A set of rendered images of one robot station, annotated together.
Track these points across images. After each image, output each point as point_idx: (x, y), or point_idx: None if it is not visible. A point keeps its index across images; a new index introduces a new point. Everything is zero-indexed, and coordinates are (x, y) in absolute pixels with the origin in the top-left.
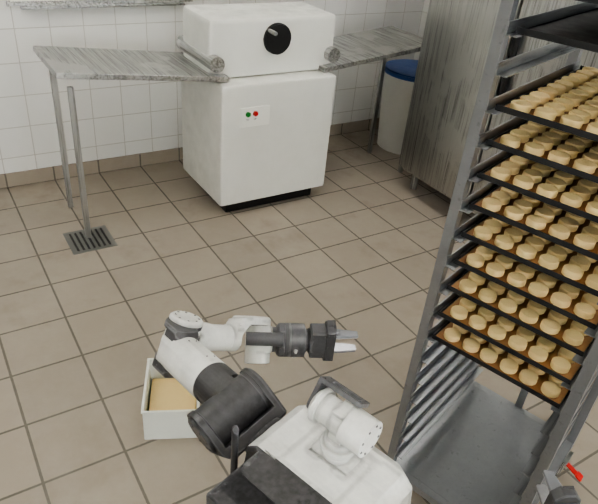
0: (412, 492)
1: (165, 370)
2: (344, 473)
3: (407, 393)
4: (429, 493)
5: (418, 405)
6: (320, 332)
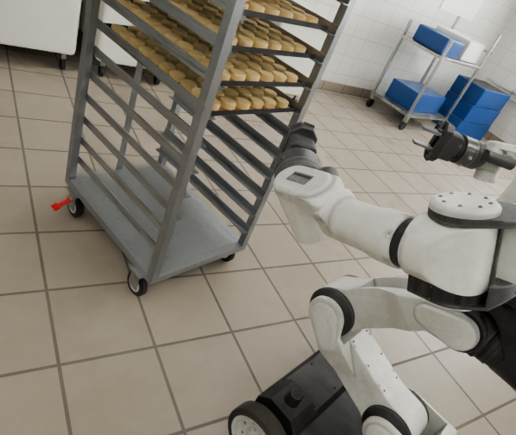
0: (154, 284)
1: None
2: None
3: (182, 192)
4: (191, 262)
5: (162, 203)
6: (313, 142)
